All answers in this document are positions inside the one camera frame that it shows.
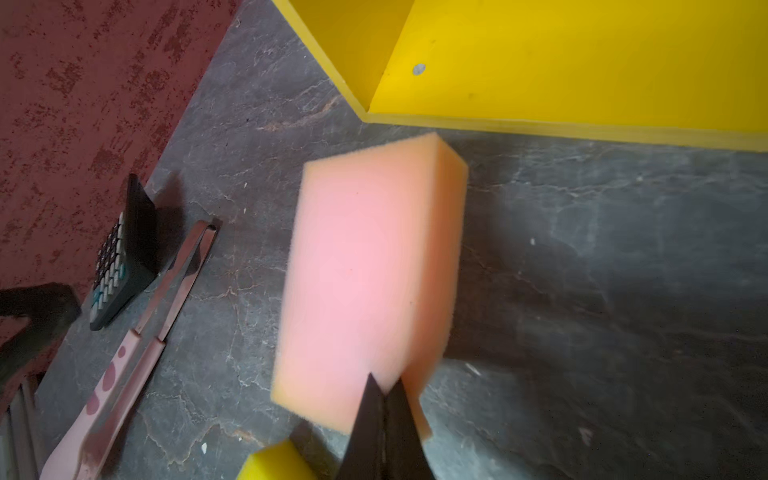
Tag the black calculator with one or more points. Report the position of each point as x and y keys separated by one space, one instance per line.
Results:
x=126 y=262

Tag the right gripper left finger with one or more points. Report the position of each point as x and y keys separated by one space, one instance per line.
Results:
x=364 y=458

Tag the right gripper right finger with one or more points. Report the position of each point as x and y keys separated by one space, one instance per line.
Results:
x=403 y=456

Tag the pink sponge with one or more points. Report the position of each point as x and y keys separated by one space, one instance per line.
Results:
x=371 y=279

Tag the yellow shelf pink blue boards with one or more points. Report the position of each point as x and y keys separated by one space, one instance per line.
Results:
x=689 y=73

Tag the small yellow square sponge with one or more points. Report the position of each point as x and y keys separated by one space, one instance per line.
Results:
x=281 y=461

